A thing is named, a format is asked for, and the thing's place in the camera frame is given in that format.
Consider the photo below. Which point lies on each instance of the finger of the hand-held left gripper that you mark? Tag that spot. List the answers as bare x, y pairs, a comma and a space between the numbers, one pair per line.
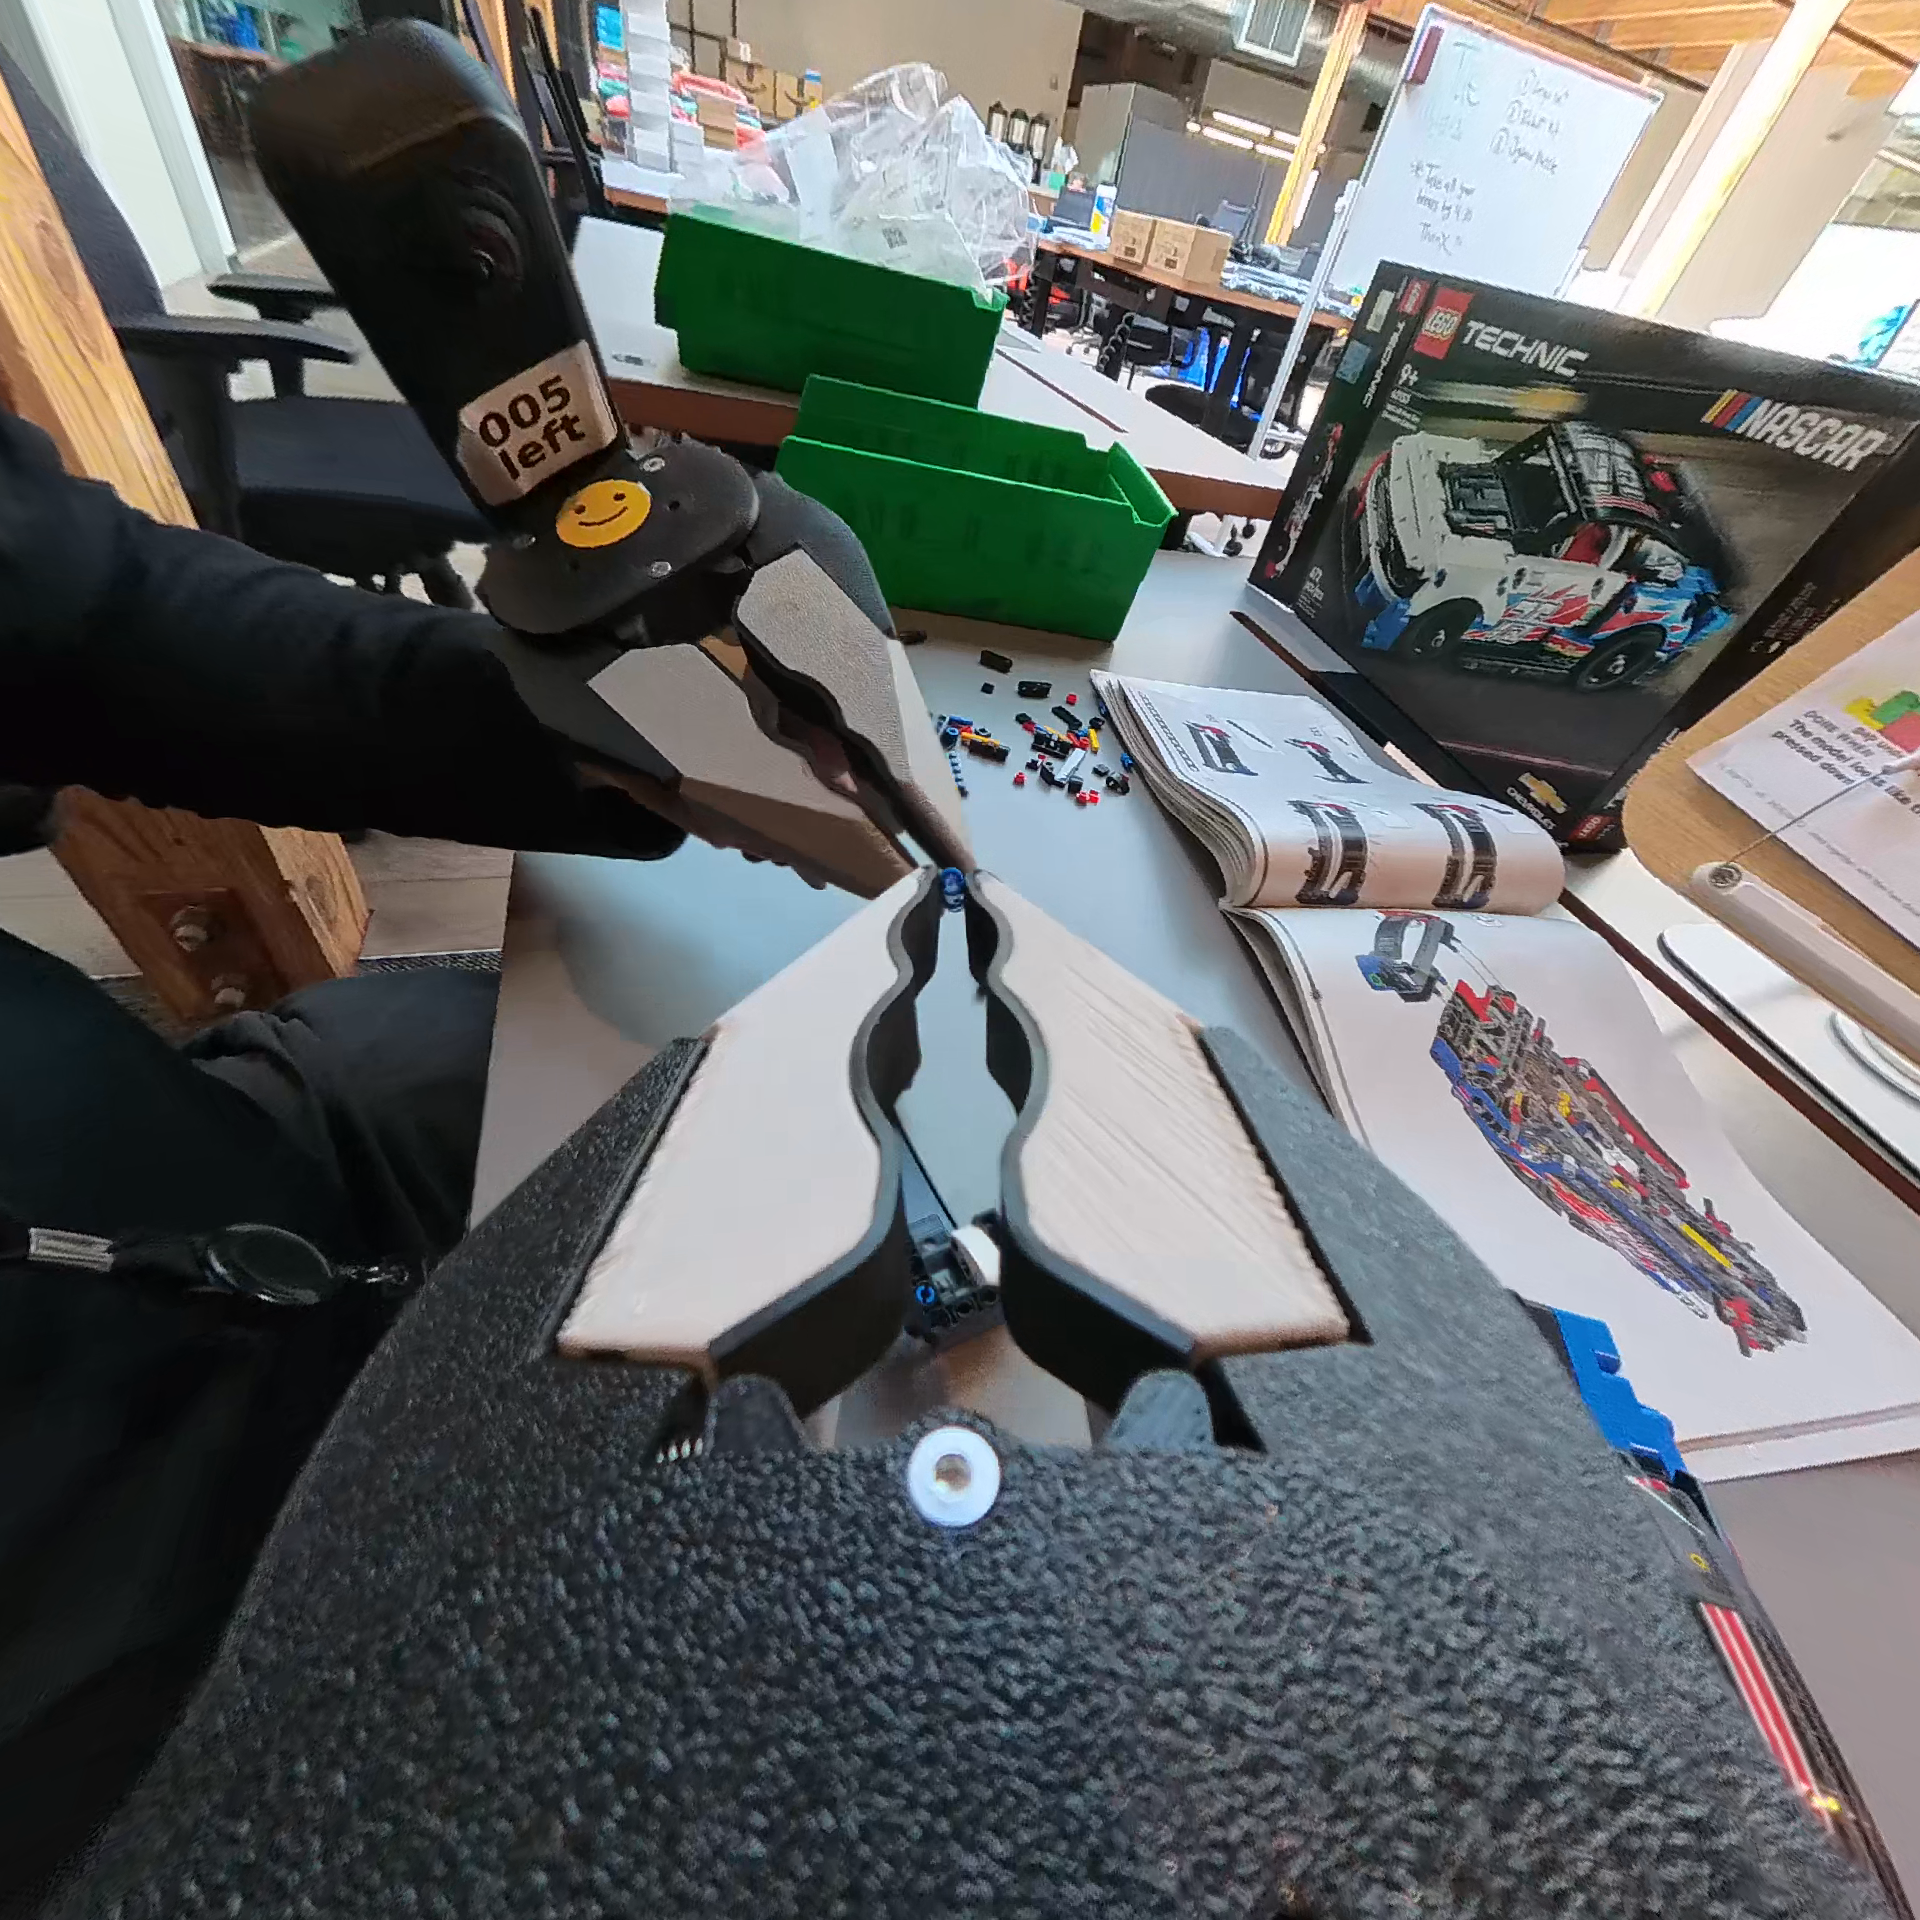
737, 750
856, 645

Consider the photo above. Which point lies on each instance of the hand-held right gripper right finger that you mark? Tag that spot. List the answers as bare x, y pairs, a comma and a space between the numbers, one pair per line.
1186, 1187

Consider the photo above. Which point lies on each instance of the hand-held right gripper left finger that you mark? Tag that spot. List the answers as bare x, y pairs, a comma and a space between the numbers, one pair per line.
737, 1187

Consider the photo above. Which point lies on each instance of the pile of small brick pieces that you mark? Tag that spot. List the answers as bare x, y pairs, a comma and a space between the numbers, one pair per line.
1053, 737

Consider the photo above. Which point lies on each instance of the small toy brick assembly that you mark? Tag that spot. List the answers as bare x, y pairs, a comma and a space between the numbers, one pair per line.
957, 1277

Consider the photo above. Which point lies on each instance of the blue pin piece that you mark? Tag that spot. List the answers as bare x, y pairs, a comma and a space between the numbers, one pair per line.
952, 885

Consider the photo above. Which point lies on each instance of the red black toy race car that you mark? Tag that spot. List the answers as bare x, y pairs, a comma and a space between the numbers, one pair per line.
1773, 1681

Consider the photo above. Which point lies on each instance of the person's left forearm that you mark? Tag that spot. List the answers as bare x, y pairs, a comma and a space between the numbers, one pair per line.
241, 661

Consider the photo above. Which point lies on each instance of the grey desk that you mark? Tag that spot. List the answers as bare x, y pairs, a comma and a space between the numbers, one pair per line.
662, 961

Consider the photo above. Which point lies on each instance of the green storage bin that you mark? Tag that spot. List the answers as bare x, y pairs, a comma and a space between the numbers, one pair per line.
960, 526
813, 315

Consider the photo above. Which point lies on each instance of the open instruction booklet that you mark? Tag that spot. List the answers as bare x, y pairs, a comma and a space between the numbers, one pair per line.
1440, 1259

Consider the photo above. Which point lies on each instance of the black office chair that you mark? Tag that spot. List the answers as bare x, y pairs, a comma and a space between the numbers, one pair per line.
331, 451

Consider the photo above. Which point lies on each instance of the clear plastic bags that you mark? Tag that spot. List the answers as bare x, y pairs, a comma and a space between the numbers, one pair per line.
901, 166

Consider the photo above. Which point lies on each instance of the black badge reel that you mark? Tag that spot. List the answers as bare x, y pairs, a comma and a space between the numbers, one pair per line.
256, 1259

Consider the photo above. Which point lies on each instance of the toy set box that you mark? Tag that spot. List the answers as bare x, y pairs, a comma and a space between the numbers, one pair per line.
1382, 361

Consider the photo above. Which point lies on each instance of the person's black clothing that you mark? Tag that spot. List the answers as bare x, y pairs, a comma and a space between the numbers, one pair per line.
182, 1499

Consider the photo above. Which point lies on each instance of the white stand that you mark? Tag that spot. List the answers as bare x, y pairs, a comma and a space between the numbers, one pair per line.
1801, 961

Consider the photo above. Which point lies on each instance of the printed paper sheet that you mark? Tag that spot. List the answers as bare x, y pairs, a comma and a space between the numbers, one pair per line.
1801, 779

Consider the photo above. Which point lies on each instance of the whiteboard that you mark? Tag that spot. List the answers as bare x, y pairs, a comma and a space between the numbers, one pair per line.
1501, 152

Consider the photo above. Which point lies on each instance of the wooden post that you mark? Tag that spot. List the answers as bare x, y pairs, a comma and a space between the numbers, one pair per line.
210, 902

